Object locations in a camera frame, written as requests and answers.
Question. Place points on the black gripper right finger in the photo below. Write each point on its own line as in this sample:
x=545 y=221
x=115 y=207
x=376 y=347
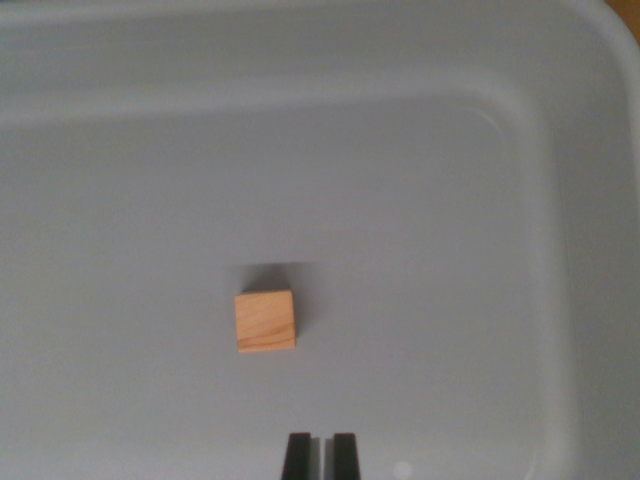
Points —
x=346 y=457

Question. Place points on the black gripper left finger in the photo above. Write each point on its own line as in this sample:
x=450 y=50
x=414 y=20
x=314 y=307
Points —
x=298 y=457

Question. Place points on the wooden cube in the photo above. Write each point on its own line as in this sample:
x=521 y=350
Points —
x=265 y=321

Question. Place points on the grey plastic bin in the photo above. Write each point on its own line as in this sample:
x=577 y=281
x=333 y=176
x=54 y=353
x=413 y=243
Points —
x=350 y=175

